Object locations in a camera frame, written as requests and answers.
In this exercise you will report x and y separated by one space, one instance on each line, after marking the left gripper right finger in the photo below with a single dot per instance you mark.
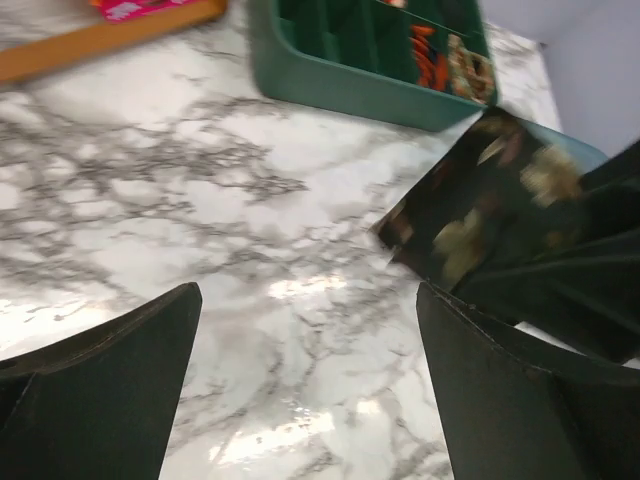
515 407

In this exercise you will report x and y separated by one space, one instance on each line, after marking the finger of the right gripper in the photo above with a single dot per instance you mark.
585 295

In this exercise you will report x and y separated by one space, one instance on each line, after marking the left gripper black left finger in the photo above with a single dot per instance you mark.
100 404

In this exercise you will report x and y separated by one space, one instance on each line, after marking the wooden tiered rack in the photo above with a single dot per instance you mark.
31 60

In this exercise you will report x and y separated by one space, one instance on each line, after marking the black leaf patterned tie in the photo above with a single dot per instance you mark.
500 197

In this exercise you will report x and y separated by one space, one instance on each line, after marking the green divided organizer tray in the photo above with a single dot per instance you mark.
355 57

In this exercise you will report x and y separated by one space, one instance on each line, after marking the orange sponge box right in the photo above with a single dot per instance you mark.
118 11

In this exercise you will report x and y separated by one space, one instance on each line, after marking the teal plastic tub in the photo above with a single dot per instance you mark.
575 145

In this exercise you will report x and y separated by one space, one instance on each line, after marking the rolled orange black tie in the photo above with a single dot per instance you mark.
429 58

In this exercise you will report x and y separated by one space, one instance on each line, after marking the rolled tan patterned tie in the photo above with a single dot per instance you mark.
471 74

